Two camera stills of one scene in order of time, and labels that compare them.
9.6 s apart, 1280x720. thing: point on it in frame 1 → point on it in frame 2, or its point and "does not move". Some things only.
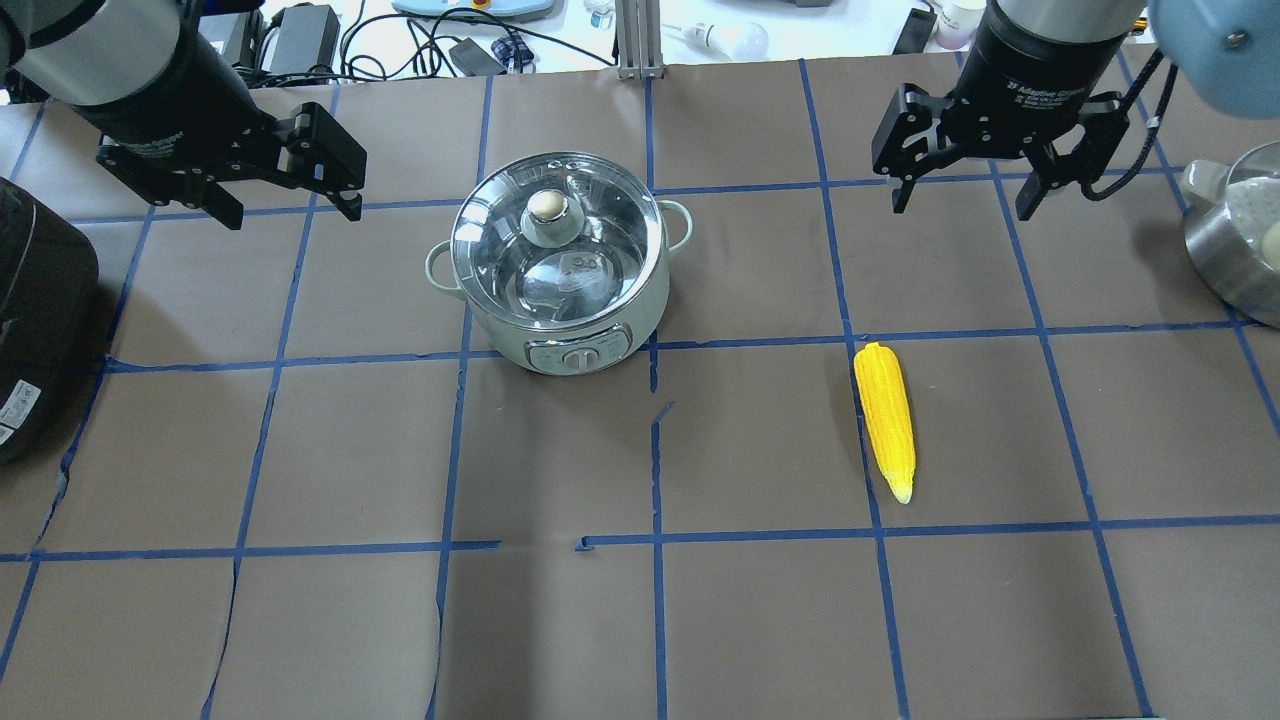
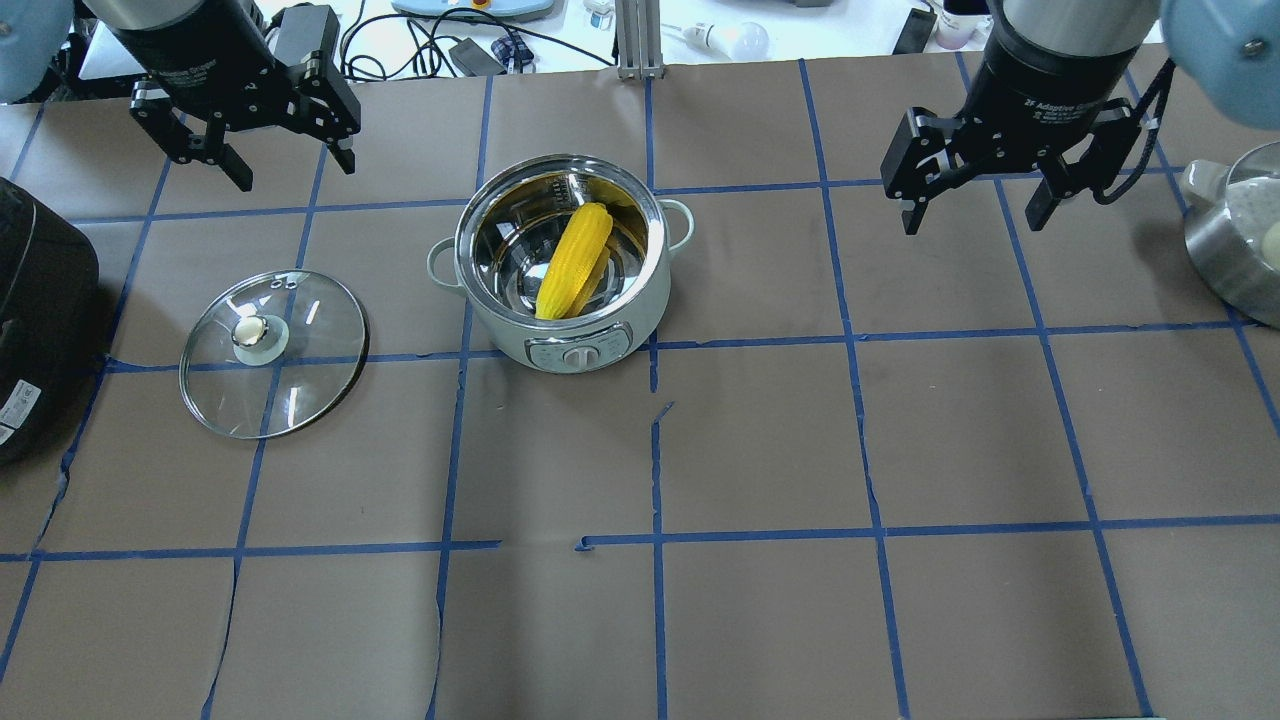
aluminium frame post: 639,39 does not move
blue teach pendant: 501,7 does not move
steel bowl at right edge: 1232,228 does not move
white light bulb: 744,41 does not move
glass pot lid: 560,241 → 274,354
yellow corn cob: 882,385 → 577,265
